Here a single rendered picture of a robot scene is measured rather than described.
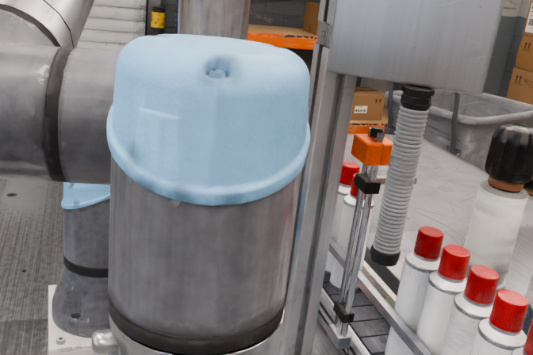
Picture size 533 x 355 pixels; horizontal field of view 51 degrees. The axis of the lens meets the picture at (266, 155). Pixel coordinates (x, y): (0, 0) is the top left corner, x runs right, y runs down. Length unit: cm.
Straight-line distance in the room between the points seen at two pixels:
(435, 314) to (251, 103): 60
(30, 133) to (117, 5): 468
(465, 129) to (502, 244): 199
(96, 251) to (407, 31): 49
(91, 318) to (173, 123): 67
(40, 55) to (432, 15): 42
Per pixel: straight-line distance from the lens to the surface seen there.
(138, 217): 20
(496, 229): 108
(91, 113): 29
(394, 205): 65
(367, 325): 93
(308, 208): 73
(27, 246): 119
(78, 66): 30
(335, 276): 99
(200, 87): 18
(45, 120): 30
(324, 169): 73
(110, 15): 497
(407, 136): 62
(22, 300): 103
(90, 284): 83
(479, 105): 386
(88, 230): 80
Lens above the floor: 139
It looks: 18 degrees down
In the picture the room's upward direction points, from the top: 7 degrees clockwise
